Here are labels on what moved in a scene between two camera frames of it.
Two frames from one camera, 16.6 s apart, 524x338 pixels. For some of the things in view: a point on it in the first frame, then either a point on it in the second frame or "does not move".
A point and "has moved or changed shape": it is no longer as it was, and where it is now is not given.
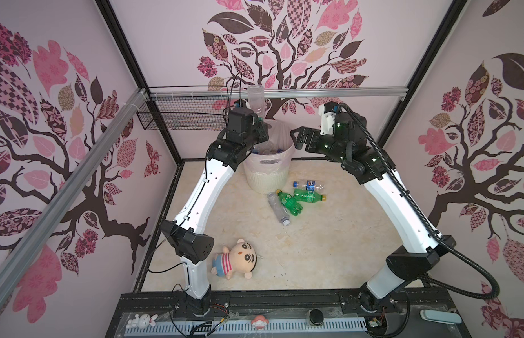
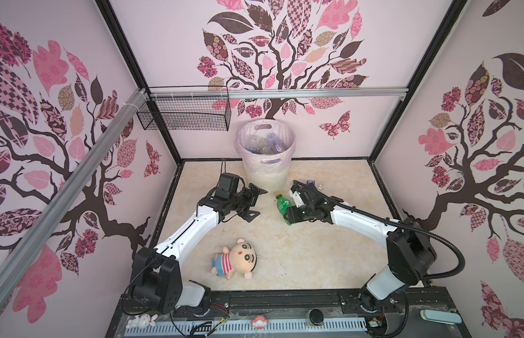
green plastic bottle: (289, 203) has moved or changed shape
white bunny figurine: (142, 321) does not move
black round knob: (316, 317) does not move
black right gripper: (313, 135) to (291, 215)
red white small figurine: (260, 322) does not move
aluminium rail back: (295, 93) does not move
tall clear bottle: (278, 208) to (277, 145)
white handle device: (441, 316) does not move
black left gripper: (260, 127) to (252, 196)
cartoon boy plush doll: (241, 258) does not move
